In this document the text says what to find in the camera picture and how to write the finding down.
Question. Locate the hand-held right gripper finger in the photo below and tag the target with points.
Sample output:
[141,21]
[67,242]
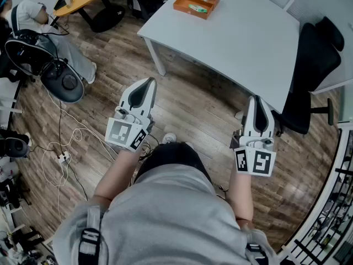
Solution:
[249,120]
[270,126]

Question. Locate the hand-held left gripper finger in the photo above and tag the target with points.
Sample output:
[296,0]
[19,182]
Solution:
[127,97]
[152,98]

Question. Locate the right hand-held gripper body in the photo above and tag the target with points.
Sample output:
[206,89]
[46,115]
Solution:
[256,160]

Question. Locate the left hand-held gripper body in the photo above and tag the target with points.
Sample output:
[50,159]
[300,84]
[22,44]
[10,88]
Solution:
[121,131]

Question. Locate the green and white box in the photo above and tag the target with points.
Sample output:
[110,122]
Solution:
[198,8]

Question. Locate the orange tray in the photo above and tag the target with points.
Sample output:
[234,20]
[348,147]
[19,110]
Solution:
[193,1]

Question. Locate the person's right forearm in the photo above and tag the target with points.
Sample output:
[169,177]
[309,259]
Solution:
[240,197]

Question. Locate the person's left forearm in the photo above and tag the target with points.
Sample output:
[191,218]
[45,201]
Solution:
[115,175]

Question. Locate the person's white shoe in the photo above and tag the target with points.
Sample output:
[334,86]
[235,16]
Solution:
[168,138]

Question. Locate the person's black trousers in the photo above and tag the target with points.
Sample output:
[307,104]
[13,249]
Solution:
[176,156]

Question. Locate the white power strip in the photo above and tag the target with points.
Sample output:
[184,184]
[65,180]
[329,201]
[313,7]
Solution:
[64,157]

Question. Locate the white table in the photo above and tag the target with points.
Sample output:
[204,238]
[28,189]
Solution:
[220,37]

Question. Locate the black metal railing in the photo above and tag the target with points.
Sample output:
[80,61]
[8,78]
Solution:
[339,192]

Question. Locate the person's grey shirt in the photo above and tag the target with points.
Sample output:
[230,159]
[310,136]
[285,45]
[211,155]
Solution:
[171,219]

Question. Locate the black round device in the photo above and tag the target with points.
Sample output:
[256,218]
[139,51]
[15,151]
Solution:
[15,146]

